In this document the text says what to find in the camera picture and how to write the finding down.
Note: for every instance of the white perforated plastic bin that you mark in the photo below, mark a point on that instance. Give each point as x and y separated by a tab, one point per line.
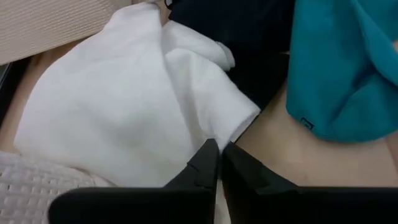
46	28

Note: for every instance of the teal sock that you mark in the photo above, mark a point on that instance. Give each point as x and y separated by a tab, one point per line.
342	77

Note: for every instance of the white cotton sock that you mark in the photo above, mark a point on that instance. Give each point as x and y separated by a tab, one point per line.
124	109

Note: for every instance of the navy blue garment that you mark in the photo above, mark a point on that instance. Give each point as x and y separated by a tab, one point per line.
248	37

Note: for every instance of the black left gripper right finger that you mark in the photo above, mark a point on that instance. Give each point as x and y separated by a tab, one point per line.
245	171

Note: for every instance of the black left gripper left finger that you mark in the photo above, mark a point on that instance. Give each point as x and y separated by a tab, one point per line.
202	168

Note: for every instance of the white waffle-knit towel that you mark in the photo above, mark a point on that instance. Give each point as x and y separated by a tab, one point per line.
37	186

